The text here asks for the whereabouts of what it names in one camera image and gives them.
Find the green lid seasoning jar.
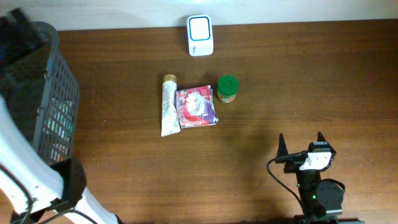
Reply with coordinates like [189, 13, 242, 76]
[217, 75, 239, 103]

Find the red purple pad packet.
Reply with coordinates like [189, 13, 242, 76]
[175, 85, 218, 129]

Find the white cream tube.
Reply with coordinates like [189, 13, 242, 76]
[161, 74, 180, 137]

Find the teal Kleenex tissue pack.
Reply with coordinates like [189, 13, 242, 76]
[45, 98, 74, 154]

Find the grey plastic mesh basket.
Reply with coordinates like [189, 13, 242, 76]
[1, 22, 80, 165]

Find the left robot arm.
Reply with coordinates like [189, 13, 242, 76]
[1, 8, 120, 223]

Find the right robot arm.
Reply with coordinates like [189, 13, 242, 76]
[267, 132, 363, 224]

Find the right camera cable black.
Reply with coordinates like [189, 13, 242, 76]
[266, 157, 310, 224]

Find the camera cable black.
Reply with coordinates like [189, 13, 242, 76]
[266, 157, 310, 224]
[1, 159, 105, 223]

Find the left camera cable black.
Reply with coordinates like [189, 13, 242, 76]
[1, 159, 105, 223]

